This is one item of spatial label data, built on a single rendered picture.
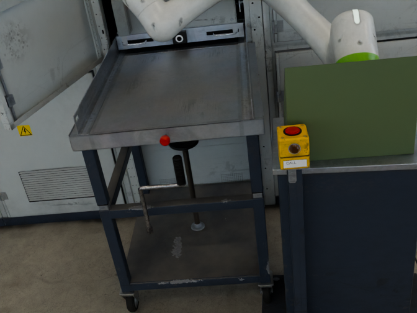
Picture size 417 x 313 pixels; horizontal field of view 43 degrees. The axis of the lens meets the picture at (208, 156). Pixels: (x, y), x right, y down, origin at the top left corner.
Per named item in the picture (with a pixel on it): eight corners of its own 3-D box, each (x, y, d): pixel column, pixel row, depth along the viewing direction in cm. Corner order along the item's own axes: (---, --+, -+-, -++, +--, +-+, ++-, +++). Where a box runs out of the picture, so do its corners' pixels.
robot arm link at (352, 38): (373, 82, 169) (365, 28, 175) (385, 59, 154) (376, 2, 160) (332, 85, 170) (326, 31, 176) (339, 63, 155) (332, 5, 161)
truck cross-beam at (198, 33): (244, 36, 223) (242, 22, 220) (118, 49, 228) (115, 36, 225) (244, 32, 228) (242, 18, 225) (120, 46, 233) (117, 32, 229)
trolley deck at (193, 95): (265, 134, 167) (264, 117, 163) (72, 151, 172) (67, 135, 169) (255, 55, 224) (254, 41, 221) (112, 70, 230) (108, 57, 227)
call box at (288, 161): (309, 169, 145) (309, 136, 140) (280, 171, 146) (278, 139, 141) (306, 153, 152) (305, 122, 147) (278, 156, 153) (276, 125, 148)
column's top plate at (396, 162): (407, 115, 178) (408, 109, 177) (431, 168, 151) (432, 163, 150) (272, 122, 185) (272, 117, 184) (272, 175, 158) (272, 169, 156)
